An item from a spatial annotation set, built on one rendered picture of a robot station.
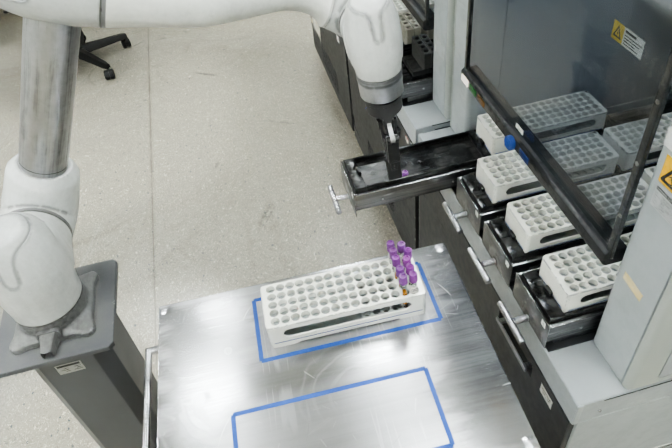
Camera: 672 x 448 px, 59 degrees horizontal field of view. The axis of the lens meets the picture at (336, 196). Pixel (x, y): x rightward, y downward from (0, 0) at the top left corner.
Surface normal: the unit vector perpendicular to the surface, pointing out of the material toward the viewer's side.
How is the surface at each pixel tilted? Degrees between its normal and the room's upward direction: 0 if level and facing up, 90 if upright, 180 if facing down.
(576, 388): 0
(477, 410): 0
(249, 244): 0
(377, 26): 78
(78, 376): 90
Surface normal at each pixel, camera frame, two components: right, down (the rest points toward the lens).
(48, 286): 0.81, 0.32
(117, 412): 0.24, 0.65
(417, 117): -0.10, -0.72
